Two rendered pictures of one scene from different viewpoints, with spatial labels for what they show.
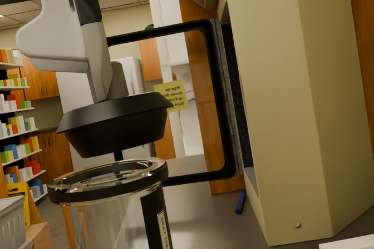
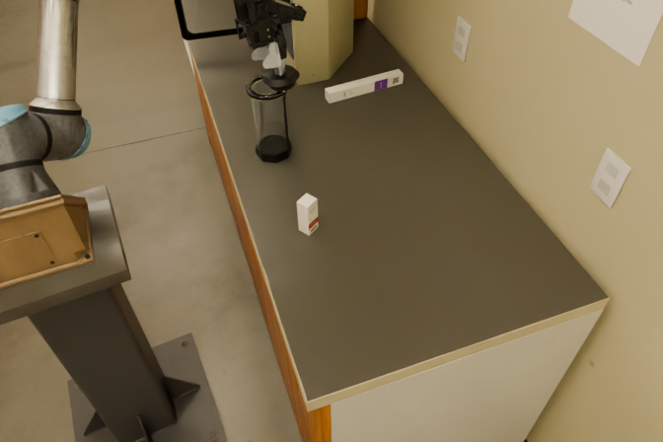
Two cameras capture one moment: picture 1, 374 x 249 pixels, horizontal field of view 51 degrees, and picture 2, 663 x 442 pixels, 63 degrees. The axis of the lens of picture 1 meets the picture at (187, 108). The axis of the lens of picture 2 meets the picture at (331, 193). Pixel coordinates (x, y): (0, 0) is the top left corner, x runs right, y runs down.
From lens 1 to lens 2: 115 cm
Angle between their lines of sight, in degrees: 46
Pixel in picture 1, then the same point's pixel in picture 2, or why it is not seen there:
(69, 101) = not seen: outside the picture
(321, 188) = (327, 56)
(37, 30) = (268, 60)
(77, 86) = not seen: outside the picture
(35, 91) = not seen: outside the picture
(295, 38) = not seen: outside the picture
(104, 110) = (286, 82)
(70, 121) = (275, 84)
